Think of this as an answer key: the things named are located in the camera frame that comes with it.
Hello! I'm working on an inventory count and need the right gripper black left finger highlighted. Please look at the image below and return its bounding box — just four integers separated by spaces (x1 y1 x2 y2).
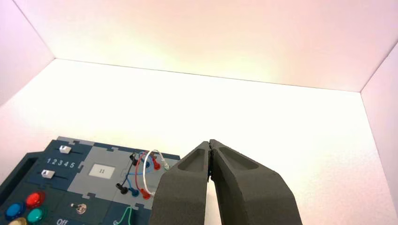
149 141 212 225

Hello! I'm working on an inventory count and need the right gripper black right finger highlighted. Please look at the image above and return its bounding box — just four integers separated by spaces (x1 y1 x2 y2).
209 139 303 225

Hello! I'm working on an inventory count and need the small white display screen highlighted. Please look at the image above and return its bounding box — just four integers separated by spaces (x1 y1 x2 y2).
88 164 115 180

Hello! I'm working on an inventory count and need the blue grey task board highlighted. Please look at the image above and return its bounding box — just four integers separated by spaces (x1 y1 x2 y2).
0 136 181 225

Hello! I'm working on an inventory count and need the red dome push button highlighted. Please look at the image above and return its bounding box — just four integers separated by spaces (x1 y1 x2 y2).
25 191 46 209

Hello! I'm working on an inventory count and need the green dome push button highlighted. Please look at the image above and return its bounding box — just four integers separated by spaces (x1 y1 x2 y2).
26 207 47 224

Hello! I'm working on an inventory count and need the blue dome push button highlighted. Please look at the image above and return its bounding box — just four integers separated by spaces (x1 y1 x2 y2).
4 202 26 220

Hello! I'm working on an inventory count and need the red jumper cable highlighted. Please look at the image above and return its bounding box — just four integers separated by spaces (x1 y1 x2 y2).
135 151 161 200

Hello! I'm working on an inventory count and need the white jumper cable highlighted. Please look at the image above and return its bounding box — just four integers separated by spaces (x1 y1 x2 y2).
142 150 170 197

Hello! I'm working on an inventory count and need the blue jumper cable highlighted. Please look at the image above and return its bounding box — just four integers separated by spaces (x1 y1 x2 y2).
127 151 154 197

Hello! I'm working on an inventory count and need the green jumper cable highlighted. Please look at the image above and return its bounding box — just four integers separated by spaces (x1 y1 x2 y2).
113 207 136 225

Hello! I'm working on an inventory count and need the black jumper cable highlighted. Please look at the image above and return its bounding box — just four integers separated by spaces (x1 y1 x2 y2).
115 152 139 195

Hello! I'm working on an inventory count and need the metal toggle switch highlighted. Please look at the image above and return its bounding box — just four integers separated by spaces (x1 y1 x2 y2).
70 203 87 216

